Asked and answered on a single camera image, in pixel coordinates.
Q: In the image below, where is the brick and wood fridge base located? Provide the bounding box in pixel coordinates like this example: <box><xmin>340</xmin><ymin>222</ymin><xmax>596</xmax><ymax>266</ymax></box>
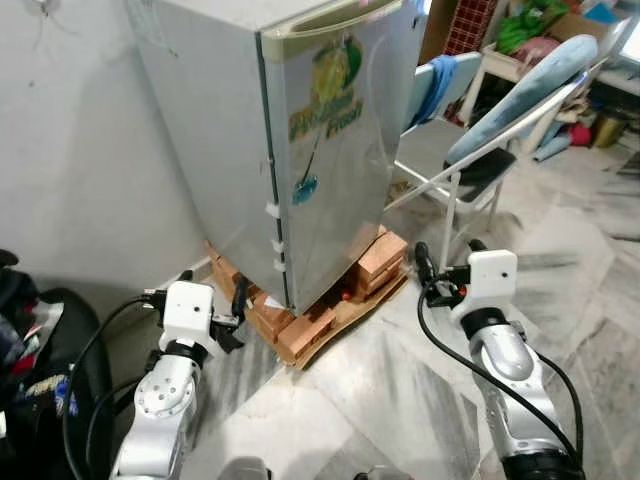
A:
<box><xmin>207</xmin><ymin>225</ymin><xmax>409</xmax><ymax>371</ymax></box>

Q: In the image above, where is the silver fridge cabinet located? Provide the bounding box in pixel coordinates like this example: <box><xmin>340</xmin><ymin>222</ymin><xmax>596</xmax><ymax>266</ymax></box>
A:
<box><xmin>125</xmin><ymin>0</ymin><xmax>293</xmax><ymax>306</ymax></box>

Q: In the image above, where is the white folding chair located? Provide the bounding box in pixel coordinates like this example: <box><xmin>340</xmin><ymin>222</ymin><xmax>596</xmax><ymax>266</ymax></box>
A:
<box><xmin>385</xmin><ymin>20</ymin><xmax>640</xmax><ymax>271</ymax></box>

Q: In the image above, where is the grey left robot leg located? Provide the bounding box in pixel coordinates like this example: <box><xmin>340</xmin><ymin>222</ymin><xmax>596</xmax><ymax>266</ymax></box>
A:
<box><xmin>215</xmin><ymin>457</ymin><xmax>273</xmax><ymax>480</ymax></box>

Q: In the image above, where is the grey robot leg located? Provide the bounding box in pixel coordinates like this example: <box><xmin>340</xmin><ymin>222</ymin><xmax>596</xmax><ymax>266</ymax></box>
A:
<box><xmin>350</xmin><ymin>465</ymin><xmax>413</xmax><ymax>480</ymax></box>
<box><xmin>215</xmin><ymin>457</ymin><xmax>273</xmax><ymax>480</ymax></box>

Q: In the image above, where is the black bag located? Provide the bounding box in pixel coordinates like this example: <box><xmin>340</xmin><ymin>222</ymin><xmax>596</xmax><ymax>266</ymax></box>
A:
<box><xmin>0</xmin><ymin>250</ymin><xmax>113</xmax><ymax>480</ymax></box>

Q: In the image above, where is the light blue long cushion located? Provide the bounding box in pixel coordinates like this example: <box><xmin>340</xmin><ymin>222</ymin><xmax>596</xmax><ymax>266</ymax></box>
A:
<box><xmin>445</xmin><ymin>35</ymin><xmax>601</xmax><ymax>166</ymax></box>

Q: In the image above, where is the blue cloth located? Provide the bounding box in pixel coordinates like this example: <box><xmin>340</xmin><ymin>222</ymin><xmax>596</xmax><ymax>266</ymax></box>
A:
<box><xmin>405</xmin><ymin>55</ymin><xmax>459</xmax><ymax>131</ymax></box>

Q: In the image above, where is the white small table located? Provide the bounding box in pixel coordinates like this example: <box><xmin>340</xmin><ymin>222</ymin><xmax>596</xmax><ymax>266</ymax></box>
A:
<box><xmin>460</xmin><ymin>45</ymin><xmax>561</xmax><ymax>151</ymax></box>

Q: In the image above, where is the grey right robot leg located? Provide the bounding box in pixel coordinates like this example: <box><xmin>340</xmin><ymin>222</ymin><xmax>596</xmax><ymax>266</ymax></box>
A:
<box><xmin>350</xmin><ymin>465</ymin><xmax>413</xmax><ymax>480</ymax></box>

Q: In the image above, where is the brown cardboard box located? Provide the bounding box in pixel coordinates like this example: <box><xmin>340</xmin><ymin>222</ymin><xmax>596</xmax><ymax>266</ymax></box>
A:
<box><xmin>418</xmin><ymin>0</ymin><xmax>461</xmax><ymax>66</ymax></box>

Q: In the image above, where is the red checkered panel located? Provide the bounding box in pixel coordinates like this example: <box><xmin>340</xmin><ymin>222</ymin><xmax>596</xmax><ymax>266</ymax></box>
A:
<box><xmin>445</xmin><ymin>0</ymin><xmax>498</xmax><ymax>56</ymax></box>

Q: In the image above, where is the green cloth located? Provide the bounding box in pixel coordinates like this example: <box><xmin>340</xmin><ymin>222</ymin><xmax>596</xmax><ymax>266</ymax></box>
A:
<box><xmin>495</xmin><ymin>0</ymin><xmax>573</xmax><ymax>53</ymax></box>

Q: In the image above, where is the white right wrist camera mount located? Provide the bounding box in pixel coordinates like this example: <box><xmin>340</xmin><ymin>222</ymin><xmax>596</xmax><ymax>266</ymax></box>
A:
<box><xmin>450</xmin><ymin>250</ymin><xmax>519</xmax><ymax>313</ymax></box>

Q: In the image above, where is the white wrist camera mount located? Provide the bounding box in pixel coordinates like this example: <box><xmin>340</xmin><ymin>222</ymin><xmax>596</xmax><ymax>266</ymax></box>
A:
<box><xmin>450</xmin><ymin>250</ymin><xmax>519</xmax><ymax>313</ymax></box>
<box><xmin>160</xmin><ymin>281</ymin><xmax>216</xmax><ymax>349</ymax></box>

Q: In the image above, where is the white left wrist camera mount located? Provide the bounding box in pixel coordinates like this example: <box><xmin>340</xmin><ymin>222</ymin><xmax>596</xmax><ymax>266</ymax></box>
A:
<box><xmin>160</xmin><ymin>281</ymin><xmax>216</xmax><ymax>349</ymax></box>

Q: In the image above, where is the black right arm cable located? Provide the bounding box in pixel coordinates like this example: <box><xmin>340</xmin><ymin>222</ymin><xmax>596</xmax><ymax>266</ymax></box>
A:
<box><xmin>416</xmin><ymin>288</ymin><xmax>586</xmax><ymax>466</ymax></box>

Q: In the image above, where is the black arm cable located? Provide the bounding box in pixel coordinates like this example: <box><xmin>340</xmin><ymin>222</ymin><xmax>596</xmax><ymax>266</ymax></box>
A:
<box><xmin>61</xmin><ymin>290</ymin><xmax>166</xmax><ymax>480</ymax></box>
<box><xmin>416</xmin><ymin>288</ymin><xmax>586</xmax><ymax>466</ymax></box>

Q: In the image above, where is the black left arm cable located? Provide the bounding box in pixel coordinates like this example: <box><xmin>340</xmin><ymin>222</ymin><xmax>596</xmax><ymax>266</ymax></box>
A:
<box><xmin>61</xmin><ymin>290</ymin><xmax>166</xmax><ymax>480</ymax></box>

